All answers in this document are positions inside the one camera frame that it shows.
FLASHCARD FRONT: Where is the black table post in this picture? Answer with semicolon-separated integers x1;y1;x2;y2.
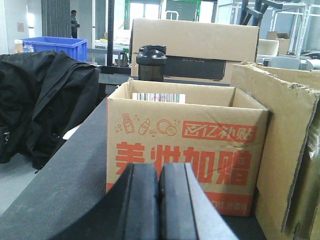
107;0;115;67

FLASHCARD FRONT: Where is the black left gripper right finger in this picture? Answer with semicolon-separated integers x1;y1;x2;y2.
159;163;238;240

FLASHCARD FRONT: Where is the standing person in background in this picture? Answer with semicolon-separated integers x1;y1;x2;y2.
70;10;80;39

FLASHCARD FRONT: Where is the blue plastic crate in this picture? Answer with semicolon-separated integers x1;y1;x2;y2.
22;36;88;62

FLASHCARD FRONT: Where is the orange printed cardboard box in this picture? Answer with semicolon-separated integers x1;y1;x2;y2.
106;80;269;217

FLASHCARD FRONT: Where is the black jacket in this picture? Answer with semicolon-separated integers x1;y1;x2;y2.
0;50;100;170

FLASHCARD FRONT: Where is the white barcode label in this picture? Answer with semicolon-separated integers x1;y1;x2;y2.
132;92;186;104

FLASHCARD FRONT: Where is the large Ecoflow cardboard box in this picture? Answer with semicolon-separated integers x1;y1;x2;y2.
131;18;260;86

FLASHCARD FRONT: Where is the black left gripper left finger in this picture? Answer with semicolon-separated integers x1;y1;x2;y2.
53;163;160;240

